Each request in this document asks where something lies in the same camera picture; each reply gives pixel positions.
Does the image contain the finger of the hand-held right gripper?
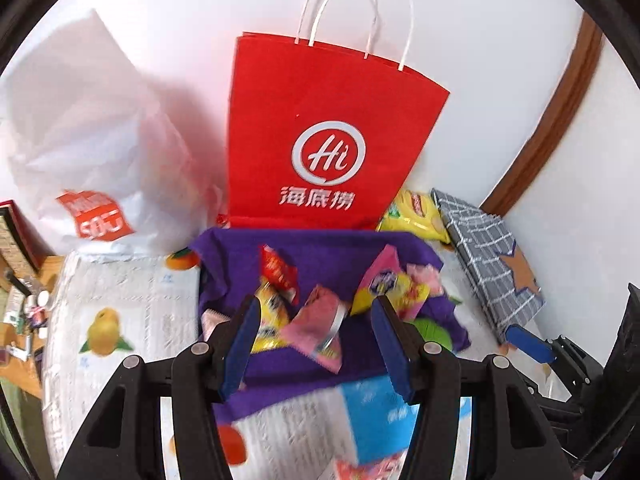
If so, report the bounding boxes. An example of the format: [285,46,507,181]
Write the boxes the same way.
[504,325,606,402]

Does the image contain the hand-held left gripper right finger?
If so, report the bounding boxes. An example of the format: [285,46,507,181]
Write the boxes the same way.
[369,295,576,480]

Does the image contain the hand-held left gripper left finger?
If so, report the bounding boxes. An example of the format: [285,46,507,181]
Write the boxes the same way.
[57,294,262,480]

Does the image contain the green snack packet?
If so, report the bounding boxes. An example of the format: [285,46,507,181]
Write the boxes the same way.
[412,317,453,353]

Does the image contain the pink yellow sweet potato bag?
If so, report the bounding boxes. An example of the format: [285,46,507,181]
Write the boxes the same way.
[350,245,431,323]

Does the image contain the pink silver-striped snack packet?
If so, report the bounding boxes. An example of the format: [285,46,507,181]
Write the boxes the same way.
[279,284,351,373]

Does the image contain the yellow snack packet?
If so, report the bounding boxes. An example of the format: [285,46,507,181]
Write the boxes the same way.
[250,280,292,353]

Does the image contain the blue tissue pack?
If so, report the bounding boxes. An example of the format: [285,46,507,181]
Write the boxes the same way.
[340,375,473,466]

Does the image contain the pink peach snack packet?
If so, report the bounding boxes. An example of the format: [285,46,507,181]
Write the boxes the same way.
[407,262,446,296]

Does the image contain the red snack packet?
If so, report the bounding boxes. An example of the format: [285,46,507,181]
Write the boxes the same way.
[257,244,301,306]

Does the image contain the grey checked cloth folder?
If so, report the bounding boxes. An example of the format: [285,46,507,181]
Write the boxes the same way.
[431,188,546,345]

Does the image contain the purple towel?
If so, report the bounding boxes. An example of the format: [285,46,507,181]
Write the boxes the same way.
[189,227,472,423]

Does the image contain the fruit print tablecloth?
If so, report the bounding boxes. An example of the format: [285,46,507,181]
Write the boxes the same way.
[40,232,566,480]

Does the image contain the pink white strawberry snack packet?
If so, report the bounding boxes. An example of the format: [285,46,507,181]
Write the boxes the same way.
[335,452,416,480]

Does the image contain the yellow chips bag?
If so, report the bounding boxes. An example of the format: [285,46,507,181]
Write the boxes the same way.
[376,189,451,245]

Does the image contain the red-edged patterned box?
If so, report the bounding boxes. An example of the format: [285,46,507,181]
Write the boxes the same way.
[0,200,56,276]

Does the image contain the white plastic bag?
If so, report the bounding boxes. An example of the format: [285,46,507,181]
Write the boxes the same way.
[7,10,223,256]

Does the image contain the red paper bag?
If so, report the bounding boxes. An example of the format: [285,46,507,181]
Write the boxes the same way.
[227,0,451,232]

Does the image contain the brown wooden door frame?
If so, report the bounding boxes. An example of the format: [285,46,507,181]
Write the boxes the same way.
[480,10,606,216]

